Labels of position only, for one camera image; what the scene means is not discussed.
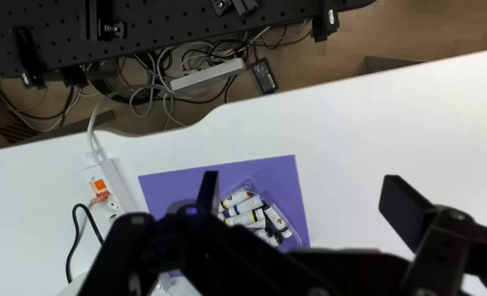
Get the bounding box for clear plastic container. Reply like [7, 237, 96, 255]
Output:
[216, 178, 298, 252]

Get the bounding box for white power strip cable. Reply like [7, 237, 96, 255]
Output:
[86, 100, 112, 166]

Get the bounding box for purple paper mat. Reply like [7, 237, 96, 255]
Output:
[137, 155, 313, 278]

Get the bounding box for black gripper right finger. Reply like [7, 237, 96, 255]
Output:
[379, 173, 487, 296]

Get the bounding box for thin white floor cable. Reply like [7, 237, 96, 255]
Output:
[127, 51, 175, 120]

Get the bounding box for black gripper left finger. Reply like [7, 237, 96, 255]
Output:
[78, 169, 267, 296]

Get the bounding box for black power adapter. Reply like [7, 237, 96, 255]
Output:
[251, 57, 280, 95]

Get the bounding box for white table power strip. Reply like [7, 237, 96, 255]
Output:
[84, 156, 142, 222]

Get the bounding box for black clamp bracket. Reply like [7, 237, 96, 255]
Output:
[311, 7, 343, 43]

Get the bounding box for grey floor power strip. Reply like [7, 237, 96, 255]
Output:
[168, 56, 247, 92]

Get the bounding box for white tube green band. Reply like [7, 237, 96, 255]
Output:
[221, 197, 265, 219]

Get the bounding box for black cable with plug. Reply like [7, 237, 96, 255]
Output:
[65, 202, 107, 284]

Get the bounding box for black perforated breadboard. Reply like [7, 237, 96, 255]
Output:
[0, 0, 379, 79]

